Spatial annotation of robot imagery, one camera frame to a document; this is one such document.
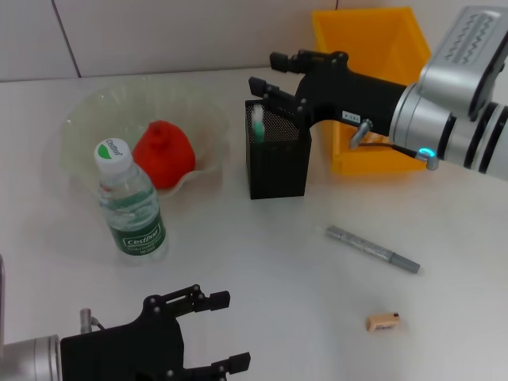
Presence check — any left wrist cable plug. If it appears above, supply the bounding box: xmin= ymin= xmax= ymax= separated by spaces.
xmin=79 ymin=308 xmax=107 ymax=333

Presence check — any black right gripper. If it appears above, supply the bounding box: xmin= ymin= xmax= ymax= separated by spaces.
xmin=248 ymin=48 xmax=409 ymax=139

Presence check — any yellow plastic bin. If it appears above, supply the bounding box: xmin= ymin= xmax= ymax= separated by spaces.
xmin=310 ymin=6 xmax=434 ymax=176

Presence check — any orange toy fruit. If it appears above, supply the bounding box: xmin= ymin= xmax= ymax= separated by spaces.
xmin=132 ymin=121 xmax=198 ymax=191

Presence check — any silver glitter pen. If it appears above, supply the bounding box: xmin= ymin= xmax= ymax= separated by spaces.
xmin=325 ymin=225 xmax=421 ymax=275

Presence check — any clear water bottle green label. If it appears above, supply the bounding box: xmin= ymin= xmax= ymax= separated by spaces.
xmin=94 ymin=137 xmax=170 ymax=266

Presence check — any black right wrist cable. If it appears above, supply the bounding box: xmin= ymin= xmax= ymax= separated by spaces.
xmin=348 ymin=117 xmax=441 ymax=171

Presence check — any black mesh pen holder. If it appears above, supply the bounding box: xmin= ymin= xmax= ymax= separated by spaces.
xmin=244 ymin=97 xmax=314 ymax=200

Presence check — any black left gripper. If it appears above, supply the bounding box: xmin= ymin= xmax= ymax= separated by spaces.
xmin=60 ymin=283 xmax=252 ymax=381

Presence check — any clear glass fruit plate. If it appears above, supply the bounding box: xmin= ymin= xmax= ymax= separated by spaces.
xmin=61 ymin=77 xmax=232 ymax=195

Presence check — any green utility knife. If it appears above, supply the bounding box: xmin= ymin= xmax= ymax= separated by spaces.
xmin=251 ymin=102 xmax=267 ymax=145

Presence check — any small wooden stamp block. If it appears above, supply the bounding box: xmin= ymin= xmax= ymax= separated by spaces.
xmin=365 ymin=313 xmax=401 ymax=333

